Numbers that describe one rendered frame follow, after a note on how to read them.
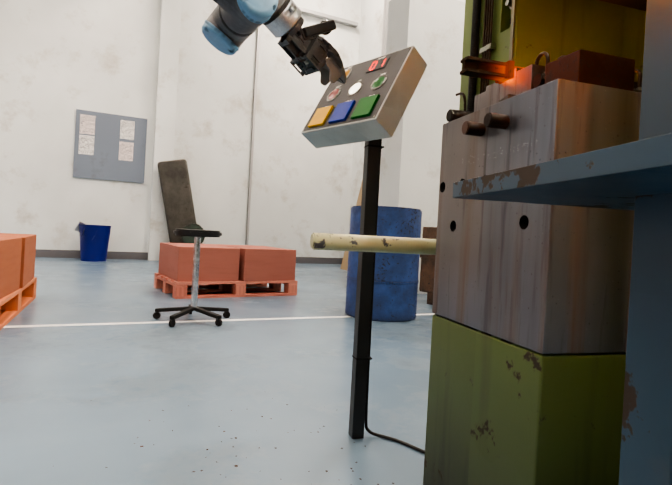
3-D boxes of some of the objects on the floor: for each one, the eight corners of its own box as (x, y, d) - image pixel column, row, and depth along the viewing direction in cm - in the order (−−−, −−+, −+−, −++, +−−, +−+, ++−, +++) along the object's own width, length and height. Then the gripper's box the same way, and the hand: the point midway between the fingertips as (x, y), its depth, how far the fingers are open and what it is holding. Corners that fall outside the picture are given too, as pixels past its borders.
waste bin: (109, 259, 757) (111, 222, 756) (110, 262, 715) (112, 223, 715) (73, 259, 735) (75, 221, 735) (71, 261, 694) (73, 221, 693)
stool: (226, 313, 356) (230, 230, 356) (236, 326, 311) (242, 232, 311) (152, 313, 338) (157, 227, 338) (152, 328, 293) (157, 228, 293)
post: (351, 439, 152) (371, 94, 151) (348, 434, 156) (366, 98, 155) (363, 438, 153) (383, 96, 152) (359, 433, 157) (378, 99, 156)
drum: (389, 308, 423) (394, 209, 423) (432, 320, 373) (438, 208, 372) (331, 310, 395) (337, 204, 395) (369, 324, 345) (376, 203, 345)
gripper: (270, 45, 122) (324, 103, 134) (291, 35, 115) (346, 97, 127) (286, 21, 125) (337, 80, 137) (307, 10, 118) (359, 73, 130)
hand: (343, 77), depth 132 cm, fingers closed
